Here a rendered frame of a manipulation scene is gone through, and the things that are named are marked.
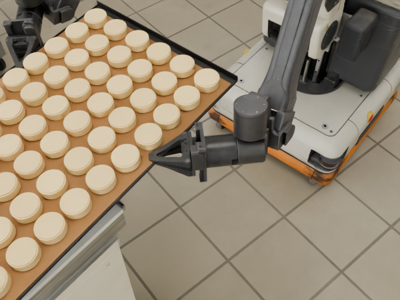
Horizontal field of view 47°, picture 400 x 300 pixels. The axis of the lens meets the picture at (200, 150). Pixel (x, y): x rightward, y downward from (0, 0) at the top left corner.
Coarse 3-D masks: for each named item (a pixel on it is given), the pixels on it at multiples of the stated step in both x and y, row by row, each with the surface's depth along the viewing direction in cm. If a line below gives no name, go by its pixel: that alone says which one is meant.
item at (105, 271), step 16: (112, 240) 89; (96, 256) 87; (112, 256) 91; (80, 272) 85; (96, 272) 89; (112, 272) 95; (64, 288) 83; (80, 288) 87; (96, 288) 93; (112, 288) 99; (128, 288) 107
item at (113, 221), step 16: (112, 208) 86; (96, 224) 84; (112, 224) 86; (80, 240) 82; (96, 240) 85; (64, 256) 80; (80, 256) 83; (48, 272) 78; (64, 272) 82; (32, 288) 77; (48, 288) 80
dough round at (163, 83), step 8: (160, 72) 91; (168, 72) 91; (152, 80) 90; (160, 80) 90; (168, 80) 90; (176, 80) 90; (152, 88) 92; (160, 88) 89; (168, 88) 89; (176, 88) 91
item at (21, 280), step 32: (64, 32) 102; (96, 32) 102; (128, 32) 101; (64, 64) 97; (64, 96) 92; (128, 96) 91; (160, 96) 90; (64, 128) 87; (0, 160) 84; (96, 160) 83; (32, 192) 80; (32, 224) 76; (0, 256) 73
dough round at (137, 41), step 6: (138, 30) 99; (126, 36) 98; (132, 36) 98; (138, 36) 98; (144, 36) 98; (126, 42) 97; (132, 42) 97; (138, 42) 97; (144, 42) 97; (132, 48) 97; (138, 48) 97; (144, 48) 97
